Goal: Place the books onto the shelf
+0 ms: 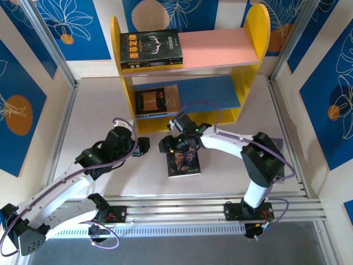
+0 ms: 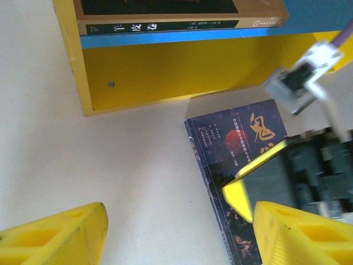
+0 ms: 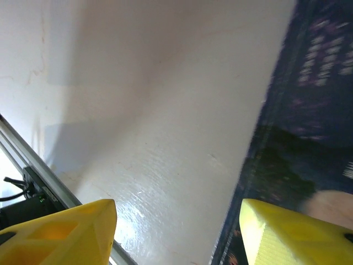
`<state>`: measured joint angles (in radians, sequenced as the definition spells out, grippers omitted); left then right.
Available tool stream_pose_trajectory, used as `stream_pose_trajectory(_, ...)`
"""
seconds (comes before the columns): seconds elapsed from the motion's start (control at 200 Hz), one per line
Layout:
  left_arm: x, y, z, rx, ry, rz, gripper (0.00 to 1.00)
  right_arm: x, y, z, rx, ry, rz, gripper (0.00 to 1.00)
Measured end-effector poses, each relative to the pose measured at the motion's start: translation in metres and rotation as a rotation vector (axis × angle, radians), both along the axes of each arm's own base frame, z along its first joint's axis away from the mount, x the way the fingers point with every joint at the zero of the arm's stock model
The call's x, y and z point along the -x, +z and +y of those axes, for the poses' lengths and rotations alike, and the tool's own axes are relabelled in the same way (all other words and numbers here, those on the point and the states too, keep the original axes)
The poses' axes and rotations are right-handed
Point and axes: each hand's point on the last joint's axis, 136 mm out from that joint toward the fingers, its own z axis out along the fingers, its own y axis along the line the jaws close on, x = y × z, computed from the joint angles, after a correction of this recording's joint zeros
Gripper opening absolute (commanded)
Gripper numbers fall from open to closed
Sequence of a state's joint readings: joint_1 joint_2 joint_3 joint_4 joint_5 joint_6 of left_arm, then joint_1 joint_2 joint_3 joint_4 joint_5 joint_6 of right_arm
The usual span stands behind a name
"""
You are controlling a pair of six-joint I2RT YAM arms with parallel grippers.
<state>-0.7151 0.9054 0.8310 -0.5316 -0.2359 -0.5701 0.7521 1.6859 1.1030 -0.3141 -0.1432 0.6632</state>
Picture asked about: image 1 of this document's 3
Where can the dark blue portrait book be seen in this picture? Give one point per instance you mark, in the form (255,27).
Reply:
(278,143)
(184,165)

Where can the brown scroll cover book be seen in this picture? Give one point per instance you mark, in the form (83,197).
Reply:
(154,102)

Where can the black wolf eye book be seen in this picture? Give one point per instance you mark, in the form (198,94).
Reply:
(154,64)

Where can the black book orange title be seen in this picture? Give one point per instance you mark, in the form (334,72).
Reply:
(151,45)

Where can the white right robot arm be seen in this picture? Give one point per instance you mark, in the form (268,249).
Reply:
(226,143)

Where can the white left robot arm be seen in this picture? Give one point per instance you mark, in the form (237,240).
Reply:
(55,190)

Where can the yellow bookshelf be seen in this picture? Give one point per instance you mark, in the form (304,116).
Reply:
(128,96)

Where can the yellow book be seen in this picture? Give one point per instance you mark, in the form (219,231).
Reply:
(154,70)

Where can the black connector block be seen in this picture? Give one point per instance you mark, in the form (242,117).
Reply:
(252,230)
(96,230)

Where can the blue poster with wood circle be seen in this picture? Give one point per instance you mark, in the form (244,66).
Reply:
(193,16)

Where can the aluminium side rail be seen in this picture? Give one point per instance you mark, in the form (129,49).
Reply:
(280,110)
(63,132)

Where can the aluminium rail base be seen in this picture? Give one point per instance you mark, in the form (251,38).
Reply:
(179,209)

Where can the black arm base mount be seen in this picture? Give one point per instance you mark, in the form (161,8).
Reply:
(231,211)
(118,214)

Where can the blue floral wall poster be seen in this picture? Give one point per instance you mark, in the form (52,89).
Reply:
(278,13)
(91,47)
(27,41)
(348,211)
(317,36)
(24,82)
(325,132)

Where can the aluminium frame post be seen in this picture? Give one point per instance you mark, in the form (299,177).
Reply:
(292,41)
(51,44)

